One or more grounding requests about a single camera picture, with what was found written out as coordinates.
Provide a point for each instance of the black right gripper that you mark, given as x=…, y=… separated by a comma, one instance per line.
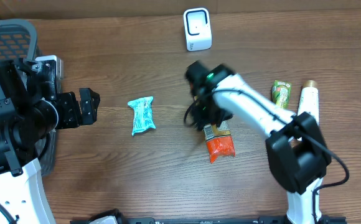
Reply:
x=206, y=119

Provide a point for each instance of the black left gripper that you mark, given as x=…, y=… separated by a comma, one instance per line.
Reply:
x=74, y=116

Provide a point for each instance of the orange spaghetti packet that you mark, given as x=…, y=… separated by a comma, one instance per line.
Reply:
x=219, y=141

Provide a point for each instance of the mint green wipes packet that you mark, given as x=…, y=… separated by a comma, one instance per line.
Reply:
x=143, y=118

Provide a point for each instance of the green snack packet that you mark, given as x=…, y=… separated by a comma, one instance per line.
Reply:
x=280, y=93

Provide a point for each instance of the white tube with gold cap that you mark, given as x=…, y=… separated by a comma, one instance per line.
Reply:
x=309, y=99

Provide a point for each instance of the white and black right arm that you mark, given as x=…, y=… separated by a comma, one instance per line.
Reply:
x=294, y=143

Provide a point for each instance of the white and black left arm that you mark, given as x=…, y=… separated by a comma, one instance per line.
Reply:
x=31, y=107

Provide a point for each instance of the white barcode scanner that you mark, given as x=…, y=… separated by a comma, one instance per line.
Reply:
x=198, y=34

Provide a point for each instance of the grey plastic shopping basket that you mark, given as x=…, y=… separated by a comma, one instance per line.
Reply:
x=18, y=38

